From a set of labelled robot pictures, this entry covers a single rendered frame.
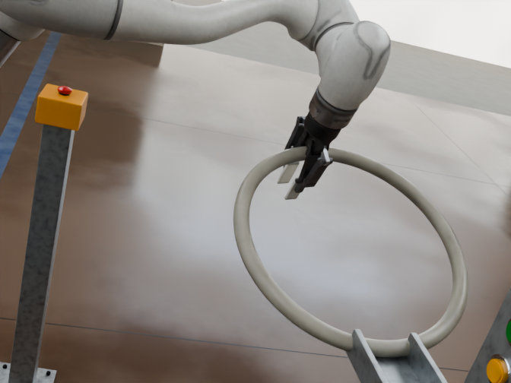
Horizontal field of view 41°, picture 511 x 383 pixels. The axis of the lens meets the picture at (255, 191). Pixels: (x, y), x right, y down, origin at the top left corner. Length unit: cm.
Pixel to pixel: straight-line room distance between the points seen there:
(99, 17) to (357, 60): 46
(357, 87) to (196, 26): 33
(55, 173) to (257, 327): 136
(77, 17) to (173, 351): 196
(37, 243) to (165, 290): 109
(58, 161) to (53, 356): 92
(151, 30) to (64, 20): 13
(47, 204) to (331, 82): 109
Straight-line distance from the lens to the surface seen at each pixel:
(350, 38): 127
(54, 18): 107
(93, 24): 107
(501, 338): 78
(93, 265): 324
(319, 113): 135
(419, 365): 123
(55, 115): 198
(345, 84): 128
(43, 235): 217
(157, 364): 276
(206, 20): 116
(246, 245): 123
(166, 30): 112
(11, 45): 125
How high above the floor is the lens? 176
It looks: 24 degrees down
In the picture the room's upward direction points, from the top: 16 degrees clockwise
